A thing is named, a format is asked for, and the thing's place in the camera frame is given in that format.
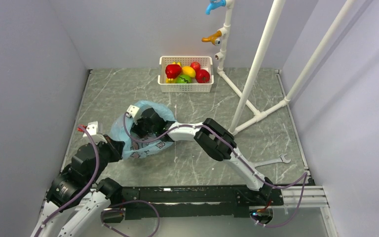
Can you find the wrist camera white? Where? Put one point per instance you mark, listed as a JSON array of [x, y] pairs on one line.
[[134, 112], [92, 130]]

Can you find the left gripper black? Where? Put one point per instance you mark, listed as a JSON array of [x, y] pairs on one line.
[[116, 147]]

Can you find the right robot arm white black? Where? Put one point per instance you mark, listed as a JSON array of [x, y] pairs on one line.
[[215, 141]]

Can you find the white plastic basket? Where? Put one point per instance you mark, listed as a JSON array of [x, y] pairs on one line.
[[206, 63]]

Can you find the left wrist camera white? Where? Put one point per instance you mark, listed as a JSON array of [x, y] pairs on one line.
[[92, 130]]

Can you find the aluminium rail frame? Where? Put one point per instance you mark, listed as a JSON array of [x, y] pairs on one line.
[[294, 197]]

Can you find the red fake apple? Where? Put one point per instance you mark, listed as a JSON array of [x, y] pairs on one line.
[[195, 65]]

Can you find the blue faucet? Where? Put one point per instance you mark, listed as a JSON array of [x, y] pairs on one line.
[[214, 4]]

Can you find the white PVC pipe frame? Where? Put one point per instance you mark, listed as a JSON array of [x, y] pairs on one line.
[[246, 113]]

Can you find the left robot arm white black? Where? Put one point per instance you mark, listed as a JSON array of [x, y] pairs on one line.
[[70, 205]]

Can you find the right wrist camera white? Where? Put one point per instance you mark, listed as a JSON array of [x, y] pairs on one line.
[[134, 112]]

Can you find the yellow fake banana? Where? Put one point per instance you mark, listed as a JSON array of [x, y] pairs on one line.
[[172, 80]]

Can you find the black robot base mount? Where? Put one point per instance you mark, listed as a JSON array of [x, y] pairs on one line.
[[136, 203]]

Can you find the red fake tomato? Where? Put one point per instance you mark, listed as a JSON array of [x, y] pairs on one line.
[[202, 76]]

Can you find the silver wrench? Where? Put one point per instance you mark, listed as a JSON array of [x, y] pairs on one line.
[[282, 159]]

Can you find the yellow fake fruit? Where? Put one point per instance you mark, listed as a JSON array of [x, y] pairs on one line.
[[189, 71]]

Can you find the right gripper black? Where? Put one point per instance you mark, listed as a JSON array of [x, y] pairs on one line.
[[136, 129]]

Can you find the green fake watermelon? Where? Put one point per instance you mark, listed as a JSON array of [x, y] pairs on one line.
[[183, 79]]

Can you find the red fake bell pepper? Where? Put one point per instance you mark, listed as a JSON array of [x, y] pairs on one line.
[[172, 71]]

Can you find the orange faucet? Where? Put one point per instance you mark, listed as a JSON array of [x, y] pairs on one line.
[[215, 38]]

